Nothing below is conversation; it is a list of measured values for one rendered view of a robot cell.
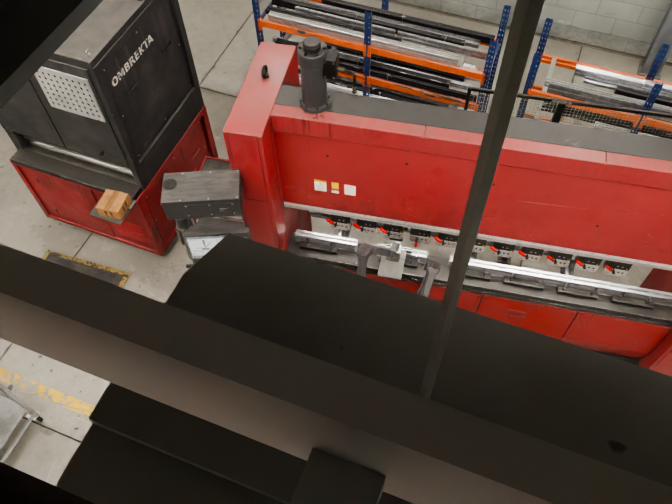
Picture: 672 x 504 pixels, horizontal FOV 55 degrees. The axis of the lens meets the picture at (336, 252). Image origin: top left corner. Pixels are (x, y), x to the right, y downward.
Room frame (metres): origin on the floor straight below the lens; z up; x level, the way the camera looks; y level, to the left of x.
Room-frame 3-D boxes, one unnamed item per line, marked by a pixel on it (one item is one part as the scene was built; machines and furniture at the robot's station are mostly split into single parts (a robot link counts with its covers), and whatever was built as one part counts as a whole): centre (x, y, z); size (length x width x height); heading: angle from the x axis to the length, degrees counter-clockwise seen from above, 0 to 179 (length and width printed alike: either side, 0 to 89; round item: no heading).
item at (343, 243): (2.89, 0.07, 0.92); 0.50 x 0.06 x 0.10; 76
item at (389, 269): (2.61, -0.42, 1.00); 0.26 x 0.18 x 0.01; 166
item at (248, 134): (3.16, 0.44, 1.15); 0.85 x 0.25 x 2.30; 166
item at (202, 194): (2.65, 0.86, 1.53); 0.51 x 0.25 x 0.85; 92
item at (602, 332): (2.56, -1.08, 0.42); 3.00 x 0.21 x 0.83; 76
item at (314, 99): (3.01, 0.02, 2.54); 0.33 x 0.25 x 0.47; 76
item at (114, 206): (3.24, 1.81, 1.04); 0.30 x 0.26 x 0.12; 67
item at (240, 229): (2.57, 0.81, 1.42); 0.45 x 0.12 x 0.36; 92
